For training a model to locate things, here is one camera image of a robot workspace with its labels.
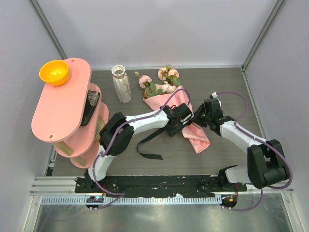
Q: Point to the orange plastic bowl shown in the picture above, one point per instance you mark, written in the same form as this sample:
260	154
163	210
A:
55	72

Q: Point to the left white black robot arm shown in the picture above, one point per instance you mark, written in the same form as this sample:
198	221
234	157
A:
118	132

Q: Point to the black mounting base plate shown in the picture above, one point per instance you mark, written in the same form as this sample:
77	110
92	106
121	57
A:
189	186

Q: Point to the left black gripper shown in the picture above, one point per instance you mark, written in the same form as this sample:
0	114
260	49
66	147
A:
172	133

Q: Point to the pink tiered wooden shelf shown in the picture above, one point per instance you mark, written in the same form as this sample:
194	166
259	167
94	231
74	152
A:
58	116

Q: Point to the black patterned box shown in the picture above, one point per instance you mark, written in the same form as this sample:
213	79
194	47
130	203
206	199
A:
90	106

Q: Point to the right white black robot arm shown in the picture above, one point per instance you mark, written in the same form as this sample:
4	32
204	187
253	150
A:
266	163

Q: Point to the white ribbed ceramic vase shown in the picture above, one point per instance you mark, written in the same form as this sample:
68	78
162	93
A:
121	83

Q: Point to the pink flower bouquet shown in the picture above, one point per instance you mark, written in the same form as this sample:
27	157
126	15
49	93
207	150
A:
170	92

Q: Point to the black ribbon gold lettering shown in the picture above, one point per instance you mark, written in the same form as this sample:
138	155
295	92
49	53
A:
154	145

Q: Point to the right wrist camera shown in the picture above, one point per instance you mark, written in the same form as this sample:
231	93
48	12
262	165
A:
214	95

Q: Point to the slotted white cable duct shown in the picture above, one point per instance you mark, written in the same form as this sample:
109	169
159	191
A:
178	199

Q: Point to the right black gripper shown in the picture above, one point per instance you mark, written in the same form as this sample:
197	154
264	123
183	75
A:
196	119

